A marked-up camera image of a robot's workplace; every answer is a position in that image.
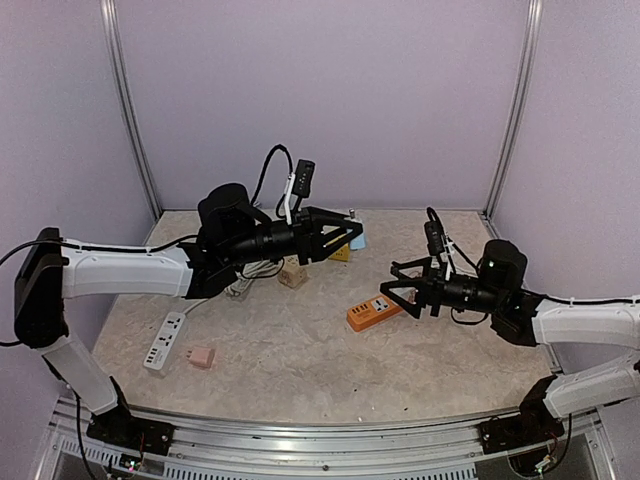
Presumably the white power strip cable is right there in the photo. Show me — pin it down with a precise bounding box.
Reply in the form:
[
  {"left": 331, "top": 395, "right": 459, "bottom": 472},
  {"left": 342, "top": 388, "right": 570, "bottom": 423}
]
[{"left": 182, "top": 262, "right": 286, "bottom": 317}]

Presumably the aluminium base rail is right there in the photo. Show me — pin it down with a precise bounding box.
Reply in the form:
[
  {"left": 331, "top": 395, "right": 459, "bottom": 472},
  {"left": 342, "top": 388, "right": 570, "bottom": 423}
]
[{"left": 47, "top": 394, "right": 616, "bottom": 480}]

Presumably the white power strip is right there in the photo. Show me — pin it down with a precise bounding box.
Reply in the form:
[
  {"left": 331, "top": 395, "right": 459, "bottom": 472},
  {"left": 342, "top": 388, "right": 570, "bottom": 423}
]
[{"left": 143, "top": 312, "right": 187, "bottom": 377}]

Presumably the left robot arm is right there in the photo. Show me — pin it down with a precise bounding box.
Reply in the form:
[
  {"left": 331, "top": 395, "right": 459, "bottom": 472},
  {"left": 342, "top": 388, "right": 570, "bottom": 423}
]
[{"left": 14, "top": 183, "right": 363, "bottom": 445}]

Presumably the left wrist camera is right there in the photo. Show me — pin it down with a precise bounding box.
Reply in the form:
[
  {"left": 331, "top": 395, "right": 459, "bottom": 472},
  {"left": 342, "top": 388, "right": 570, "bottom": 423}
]
[{"left": 276, "top": 159, "right": 316, "bottom": 224}]

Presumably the blue usb charger plug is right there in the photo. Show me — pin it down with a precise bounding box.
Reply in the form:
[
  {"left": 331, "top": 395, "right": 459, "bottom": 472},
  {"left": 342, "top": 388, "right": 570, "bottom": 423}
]
[{"left": 349, "top": 208, "right": 366, "bottom": 251}]

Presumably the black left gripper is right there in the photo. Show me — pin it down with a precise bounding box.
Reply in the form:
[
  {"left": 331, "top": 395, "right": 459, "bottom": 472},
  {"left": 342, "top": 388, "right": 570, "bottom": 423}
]
[{"left": 225, "top": 206, "right": 363, "bottom": 266}]

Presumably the aluminium frame post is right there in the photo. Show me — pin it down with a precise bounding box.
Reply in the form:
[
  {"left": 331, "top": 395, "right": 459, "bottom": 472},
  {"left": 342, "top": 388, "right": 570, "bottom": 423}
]
[
  {"left": 100, "top": 0, "right": 163, "bottom": 221},
  {"left": 482, "top": 0, "right": 544, "bottom": 224}
]

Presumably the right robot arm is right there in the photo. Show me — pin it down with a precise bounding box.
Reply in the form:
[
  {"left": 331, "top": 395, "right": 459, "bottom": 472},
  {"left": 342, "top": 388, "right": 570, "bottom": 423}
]
[{"left": 380, "top": 239, "right": 639, "bottom": 453}]

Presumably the orange power strip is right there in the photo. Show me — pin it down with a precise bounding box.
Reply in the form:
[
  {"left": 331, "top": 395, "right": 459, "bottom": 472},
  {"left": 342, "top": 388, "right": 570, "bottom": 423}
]
[{"left": 346, "top": 294, "right": 402, "bottom": 332}]

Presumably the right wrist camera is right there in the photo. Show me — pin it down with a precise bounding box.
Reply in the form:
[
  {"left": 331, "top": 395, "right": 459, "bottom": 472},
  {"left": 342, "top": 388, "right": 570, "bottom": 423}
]
[{"left": 424, "top": 220, "right": 456, "bottom": 280}]

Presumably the yellow cube socket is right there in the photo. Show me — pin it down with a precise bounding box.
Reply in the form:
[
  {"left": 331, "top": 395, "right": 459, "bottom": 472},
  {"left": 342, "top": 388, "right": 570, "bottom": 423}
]
[{"left": 328, "top": 243, "right": 351, "bottom": 262}]

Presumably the beige cube socket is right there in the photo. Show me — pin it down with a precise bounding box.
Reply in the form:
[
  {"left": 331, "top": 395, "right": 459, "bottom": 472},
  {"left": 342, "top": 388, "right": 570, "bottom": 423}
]
[{"left": 277, "top": 263, "right": 308, "bottom": 289}]

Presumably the right aluminium frame post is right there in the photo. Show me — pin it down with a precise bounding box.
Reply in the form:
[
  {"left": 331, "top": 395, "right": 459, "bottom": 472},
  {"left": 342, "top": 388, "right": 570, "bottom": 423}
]
[{"left": 482, "top": 0, "right": 544, "bottom": 224}]

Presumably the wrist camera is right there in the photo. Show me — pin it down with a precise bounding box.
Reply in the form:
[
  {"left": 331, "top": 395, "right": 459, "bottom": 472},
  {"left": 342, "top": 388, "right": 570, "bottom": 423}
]
[
  {"left": 276, "top": 159, "right": 316, "bottom": 224},
  {"left": 424, "top": 220, "right": 456, "bottom": 280}
]

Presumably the pink usb charger plug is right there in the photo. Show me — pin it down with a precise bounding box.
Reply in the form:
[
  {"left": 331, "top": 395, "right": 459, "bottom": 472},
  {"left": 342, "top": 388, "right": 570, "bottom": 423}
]
[{"left": 186, "top": 346, "right": 215, "bottom": 369}]

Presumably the left aluminium frame post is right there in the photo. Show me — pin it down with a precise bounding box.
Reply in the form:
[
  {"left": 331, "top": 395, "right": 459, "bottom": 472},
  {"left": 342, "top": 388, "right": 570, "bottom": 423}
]
[{"left": 100, "top": 0, "right": 163, "bottom": 221}]

